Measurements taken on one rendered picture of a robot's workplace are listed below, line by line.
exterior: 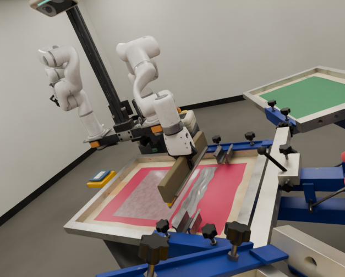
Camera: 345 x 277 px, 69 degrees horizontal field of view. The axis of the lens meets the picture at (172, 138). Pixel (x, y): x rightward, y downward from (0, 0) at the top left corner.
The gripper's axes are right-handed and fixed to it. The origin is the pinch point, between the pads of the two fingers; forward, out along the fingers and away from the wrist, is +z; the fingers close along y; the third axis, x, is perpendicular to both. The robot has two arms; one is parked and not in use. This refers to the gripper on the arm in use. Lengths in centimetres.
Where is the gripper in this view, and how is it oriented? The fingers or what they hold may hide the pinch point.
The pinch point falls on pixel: (186, 164)
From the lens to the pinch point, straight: 100.7
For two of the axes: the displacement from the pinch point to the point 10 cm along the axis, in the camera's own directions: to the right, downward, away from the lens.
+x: -4.3, 5.0, -7.5
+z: 3.4, 8.6, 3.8
